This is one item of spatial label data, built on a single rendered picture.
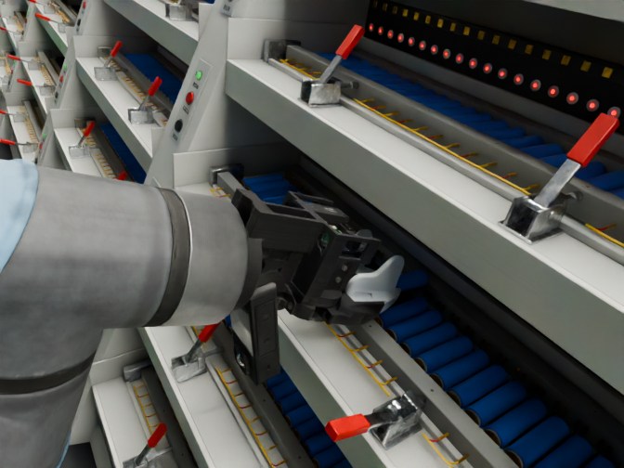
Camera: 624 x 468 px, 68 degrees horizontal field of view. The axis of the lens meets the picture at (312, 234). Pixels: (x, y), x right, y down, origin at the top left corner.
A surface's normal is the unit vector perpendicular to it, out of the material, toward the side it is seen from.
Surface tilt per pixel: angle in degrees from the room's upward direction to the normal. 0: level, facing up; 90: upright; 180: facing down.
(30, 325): 89
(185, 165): 90
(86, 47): 90
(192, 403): 22
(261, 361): 88
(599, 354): 112
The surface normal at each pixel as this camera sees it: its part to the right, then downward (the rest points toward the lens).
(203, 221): 0.62, -0.49
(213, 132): 0.54, 0.52
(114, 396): 0.14, -0.83
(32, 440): 0.98, -0.18
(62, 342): 0.73, 0.51
